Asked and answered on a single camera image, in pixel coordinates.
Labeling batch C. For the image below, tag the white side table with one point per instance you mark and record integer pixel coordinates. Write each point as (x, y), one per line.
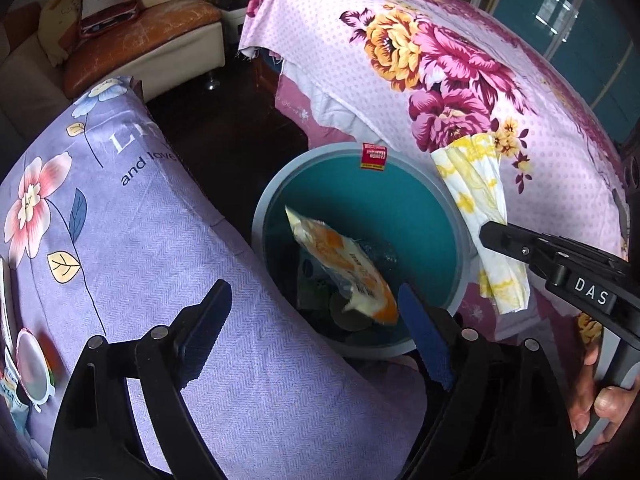
(235, 15)

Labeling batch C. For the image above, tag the white blue small packet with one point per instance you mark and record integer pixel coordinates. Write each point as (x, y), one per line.
(10, 390)

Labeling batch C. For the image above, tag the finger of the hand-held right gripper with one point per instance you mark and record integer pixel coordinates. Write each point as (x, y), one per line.
(510, 242)

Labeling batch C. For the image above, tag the teal trash bin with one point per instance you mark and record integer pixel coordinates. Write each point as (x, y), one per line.
(400, 210)

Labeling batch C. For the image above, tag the orange white snack packet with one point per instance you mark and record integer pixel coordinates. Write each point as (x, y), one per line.
(340, 255)

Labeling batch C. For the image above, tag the pink floral bed sheet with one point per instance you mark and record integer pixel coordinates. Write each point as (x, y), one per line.
(550, 125)

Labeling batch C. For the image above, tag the person's right hand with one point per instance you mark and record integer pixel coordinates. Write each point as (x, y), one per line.
(607, 402)

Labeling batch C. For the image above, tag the pink white quilt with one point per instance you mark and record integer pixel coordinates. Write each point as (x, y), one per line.
(300, 105)

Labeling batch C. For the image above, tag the blue glass door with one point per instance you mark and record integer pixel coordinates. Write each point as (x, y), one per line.
(550, 5)

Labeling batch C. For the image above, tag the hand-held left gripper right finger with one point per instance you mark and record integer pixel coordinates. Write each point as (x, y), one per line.
(425, 335)

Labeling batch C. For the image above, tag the white plastic pudding cup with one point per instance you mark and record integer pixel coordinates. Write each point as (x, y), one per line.
(32, 365)

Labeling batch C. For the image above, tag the purple floral blanket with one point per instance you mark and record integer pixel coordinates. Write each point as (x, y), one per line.
(150, 240)

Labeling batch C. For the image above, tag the orange leather seat cushion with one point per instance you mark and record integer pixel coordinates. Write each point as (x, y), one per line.
(150, 25)

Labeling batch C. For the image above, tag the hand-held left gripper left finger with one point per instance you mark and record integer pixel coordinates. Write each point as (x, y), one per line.
(200, 332)

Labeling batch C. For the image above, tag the yellow white tissue packet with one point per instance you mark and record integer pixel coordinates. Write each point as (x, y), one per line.
(475, 185)

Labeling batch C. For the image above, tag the cream sofa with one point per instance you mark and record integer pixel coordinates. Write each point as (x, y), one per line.
(175, 60)

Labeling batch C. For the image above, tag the yellow pillow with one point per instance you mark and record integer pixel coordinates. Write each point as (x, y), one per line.
(57, 25)

